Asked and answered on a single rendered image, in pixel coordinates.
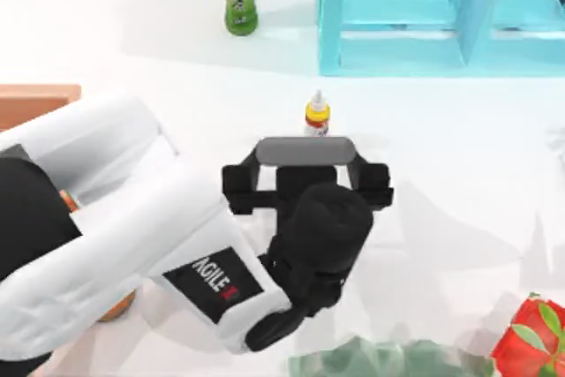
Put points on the pale grey rounded box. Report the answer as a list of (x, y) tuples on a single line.
[(306, 151)]

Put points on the small white yellow-capped bottle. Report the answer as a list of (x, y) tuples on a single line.
[(316, 123)]

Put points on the light blue rack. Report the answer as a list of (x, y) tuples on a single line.
[(397, 55)]

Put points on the green leafy plant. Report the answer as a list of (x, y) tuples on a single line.
[(388, 359)]

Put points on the shallow salmon-coloured box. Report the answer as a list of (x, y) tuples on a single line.
[(31, 105)]

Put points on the red flower plant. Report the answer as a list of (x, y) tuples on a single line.
[(534, 341)]

